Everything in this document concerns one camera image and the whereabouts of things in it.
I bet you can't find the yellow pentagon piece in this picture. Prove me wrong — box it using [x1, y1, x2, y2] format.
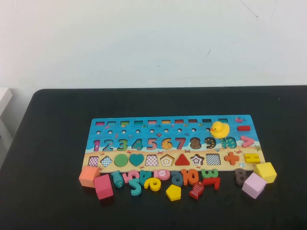
[165, 184, 182, 202]

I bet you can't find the teal heart piece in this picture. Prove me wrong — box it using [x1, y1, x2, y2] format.
[129, 153, 145, 167]

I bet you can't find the red triangle piece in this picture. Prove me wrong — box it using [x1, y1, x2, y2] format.
[175, 153, 191, 167]

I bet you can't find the green circle piece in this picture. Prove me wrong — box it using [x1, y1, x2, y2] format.
[114, 153, 130, 168]

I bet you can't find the colourful wooden puzzle board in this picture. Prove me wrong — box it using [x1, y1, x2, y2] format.
[84, 114, 266, 173]

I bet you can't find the teal number four piece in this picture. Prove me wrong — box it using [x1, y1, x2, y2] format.
[139, 169, 154, 186]

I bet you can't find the pink number five piece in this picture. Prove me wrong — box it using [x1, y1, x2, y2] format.
[122, 169, 140, 184]

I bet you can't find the grey-blue number six piece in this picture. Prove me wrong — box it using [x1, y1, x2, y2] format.
[170, 170, 185, 186]

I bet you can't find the orange number ten piece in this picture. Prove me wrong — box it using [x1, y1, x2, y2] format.
[180, 168, 200, 186]

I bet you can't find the yellow number nine piece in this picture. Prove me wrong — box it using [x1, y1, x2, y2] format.
[142, 177, 161, 194]

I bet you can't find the teal number two piece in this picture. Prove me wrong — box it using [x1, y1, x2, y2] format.
[129, 177, 142, 196]

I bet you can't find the orange plus sign piece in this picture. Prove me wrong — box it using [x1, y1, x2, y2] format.
[224, 151, 240, 165]

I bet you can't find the red number seven piece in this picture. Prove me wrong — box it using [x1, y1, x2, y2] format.
[202, 176, 221, 191]

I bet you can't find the pink greater-than sign piece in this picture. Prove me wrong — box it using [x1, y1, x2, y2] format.
[240, 135, 255, 148]

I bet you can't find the yellow equals sign piece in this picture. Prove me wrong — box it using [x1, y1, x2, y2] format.
[244, 153, 260, 164]

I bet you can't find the brown number eight piece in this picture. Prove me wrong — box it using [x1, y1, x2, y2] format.
[234, 167, 251, 187]

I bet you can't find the pink wooden fish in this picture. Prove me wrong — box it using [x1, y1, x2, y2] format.
[153, 169, 171, 181]

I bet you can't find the yellow rubber duck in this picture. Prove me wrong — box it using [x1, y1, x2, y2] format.
[210, 121, 230, 139]

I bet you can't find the teal wooden fish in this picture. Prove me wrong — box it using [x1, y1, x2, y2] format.
[110, 170, 125, 189]

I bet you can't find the red wooden fish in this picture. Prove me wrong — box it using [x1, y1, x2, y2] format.
[189, 180, 205, 201]

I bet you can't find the magenta wooden cube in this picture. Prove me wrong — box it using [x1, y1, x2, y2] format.
[93, 174, 114, 200]

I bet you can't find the orange wooden cube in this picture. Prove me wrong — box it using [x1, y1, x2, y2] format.
[78, 165, 101, 188]

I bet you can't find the lilac wooden cube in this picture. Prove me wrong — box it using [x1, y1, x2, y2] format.
[241, 172, 268, 199]

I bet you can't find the yellow wooden cube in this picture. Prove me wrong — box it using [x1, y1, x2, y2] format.
[253, 161, 278, 184]

